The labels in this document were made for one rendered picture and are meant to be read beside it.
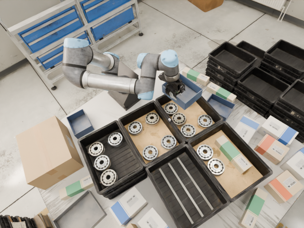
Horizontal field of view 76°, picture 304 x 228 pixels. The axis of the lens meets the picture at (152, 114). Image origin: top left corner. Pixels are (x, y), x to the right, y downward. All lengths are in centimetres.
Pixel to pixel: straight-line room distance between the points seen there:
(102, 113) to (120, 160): 53
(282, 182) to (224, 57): 144
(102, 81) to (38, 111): 216
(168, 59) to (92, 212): 107
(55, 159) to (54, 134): 19
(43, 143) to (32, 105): 170
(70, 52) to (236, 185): 116
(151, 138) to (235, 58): 144
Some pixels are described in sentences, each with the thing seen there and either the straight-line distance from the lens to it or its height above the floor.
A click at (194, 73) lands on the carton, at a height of 76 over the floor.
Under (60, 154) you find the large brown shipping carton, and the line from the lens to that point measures 144.
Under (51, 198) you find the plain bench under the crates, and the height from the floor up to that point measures 70.
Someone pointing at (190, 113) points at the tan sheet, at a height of 83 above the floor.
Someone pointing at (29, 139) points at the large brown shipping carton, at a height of 90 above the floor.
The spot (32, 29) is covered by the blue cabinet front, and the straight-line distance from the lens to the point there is 275.
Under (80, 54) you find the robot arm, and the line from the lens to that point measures 105.
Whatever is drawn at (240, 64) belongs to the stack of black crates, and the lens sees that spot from 235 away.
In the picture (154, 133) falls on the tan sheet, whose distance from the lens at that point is 137.
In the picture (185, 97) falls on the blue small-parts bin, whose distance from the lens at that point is 123.
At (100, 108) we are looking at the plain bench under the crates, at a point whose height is 70.
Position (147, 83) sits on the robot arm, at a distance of 91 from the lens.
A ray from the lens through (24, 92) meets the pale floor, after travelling 344.
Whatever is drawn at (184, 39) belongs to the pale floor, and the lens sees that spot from 339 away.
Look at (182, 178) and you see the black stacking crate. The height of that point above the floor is 83.
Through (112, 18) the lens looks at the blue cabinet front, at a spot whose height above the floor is 50.
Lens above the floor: 206
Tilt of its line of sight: 58 degrees down
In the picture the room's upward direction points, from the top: 11 degrees counter-clockwise
